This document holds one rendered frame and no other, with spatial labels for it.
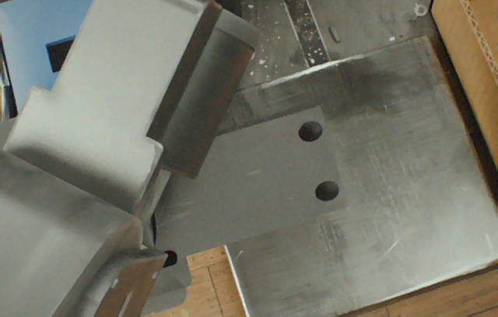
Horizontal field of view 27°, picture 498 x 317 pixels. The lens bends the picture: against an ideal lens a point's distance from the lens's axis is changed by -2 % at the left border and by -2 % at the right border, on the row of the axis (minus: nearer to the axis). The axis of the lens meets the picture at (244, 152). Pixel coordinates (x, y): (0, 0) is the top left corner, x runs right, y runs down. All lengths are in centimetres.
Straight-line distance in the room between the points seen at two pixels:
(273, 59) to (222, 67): 34
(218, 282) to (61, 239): 38
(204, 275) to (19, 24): 19
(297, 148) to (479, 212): 26
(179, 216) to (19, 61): 23
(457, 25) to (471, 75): 3
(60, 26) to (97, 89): 29
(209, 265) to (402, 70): 18
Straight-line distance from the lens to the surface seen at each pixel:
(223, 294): 65
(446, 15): 68
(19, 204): 29
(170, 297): 47
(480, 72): 65
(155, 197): 35
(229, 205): 41
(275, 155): 41
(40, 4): 63
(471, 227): 65
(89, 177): 33
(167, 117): 35
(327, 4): 72
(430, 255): 64
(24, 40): 62
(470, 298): 66
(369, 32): 71
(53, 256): 28
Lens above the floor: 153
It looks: 70 degrees down
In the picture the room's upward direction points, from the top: 6 degrees counter-clockwise
